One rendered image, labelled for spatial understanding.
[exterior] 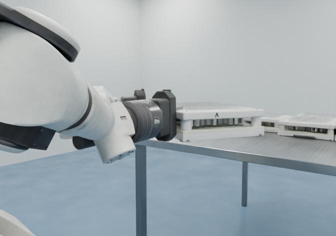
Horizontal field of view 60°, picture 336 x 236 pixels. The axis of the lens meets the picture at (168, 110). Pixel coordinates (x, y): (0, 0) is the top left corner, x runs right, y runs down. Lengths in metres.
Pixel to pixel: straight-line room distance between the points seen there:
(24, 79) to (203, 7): 5.04
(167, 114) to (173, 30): 4.92
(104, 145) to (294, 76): 4.13
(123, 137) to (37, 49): 0.27
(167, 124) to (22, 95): 0.43
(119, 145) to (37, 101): 0.25
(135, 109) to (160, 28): 5.21
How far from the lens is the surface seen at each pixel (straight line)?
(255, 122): 0.81
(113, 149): 0.52
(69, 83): 0.31
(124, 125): 0.54
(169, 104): 0.67
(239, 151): 1.14
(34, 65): 0.30
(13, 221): 0.84
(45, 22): 0.31
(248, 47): 4.78
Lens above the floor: 1.10
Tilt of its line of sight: 5 degrees down
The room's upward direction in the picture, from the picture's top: straight up
